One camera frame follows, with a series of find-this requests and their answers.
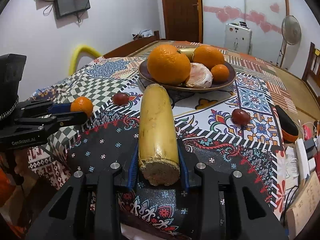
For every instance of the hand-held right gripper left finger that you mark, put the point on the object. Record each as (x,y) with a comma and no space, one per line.
(131,172)

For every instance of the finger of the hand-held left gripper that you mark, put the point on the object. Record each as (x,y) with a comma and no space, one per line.
(60,107)
(72,118)

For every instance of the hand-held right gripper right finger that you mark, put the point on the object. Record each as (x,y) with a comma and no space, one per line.
(184,173)

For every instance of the small mandarin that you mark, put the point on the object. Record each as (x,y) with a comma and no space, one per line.
(82,107)
(220,73)

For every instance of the peeled pomelo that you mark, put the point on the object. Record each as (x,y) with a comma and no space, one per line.
(200,76)

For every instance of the purple round plate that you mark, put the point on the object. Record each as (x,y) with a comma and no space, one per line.
(225,80)

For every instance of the large orange with sticker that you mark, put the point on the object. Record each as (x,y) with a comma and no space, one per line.
(168,65)

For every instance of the smaller orange with sticker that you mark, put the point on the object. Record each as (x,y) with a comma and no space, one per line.
(208,56)

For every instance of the banana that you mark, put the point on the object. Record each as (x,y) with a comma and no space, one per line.
(188,52)

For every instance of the small dark red fruit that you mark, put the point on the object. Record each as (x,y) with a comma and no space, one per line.
(121,98)

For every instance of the yellow foam tube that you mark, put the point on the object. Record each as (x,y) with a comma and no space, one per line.
(80,51)

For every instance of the red tomato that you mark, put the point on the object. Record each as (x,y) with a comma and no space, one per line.
(240,116)

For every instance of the orange cloth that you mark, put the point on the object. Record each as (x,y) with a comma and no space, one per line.
(7,200)

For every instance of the pile of clothes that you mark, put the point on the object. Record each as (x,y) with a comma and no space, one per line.
(143,34)

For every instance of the black and orange case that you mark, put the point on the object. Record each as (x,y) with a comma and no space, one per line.
(287,123)

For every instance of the cardboard box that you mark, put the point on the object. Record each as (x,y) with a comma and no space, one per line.
(305,205)

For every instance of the white appliance box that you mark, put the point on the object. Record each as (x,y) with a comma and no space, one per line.
(237,38)

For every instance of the brown wooden door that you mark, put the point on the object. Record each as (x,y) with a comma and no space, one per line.
(180,10)

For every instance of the dark object on suitcase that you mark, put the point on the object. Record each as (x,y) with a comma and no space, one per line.
(243,24)

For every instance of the standing fan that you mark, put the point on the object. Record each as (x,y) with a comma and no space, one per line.
(291,30)

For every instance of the heart-decorated sliding wardrobe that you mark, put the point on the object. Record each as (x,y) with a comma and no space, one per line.
(245,2)

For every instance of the small wall monitor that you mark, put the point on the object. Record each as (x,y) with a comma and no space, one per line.
(72,5)

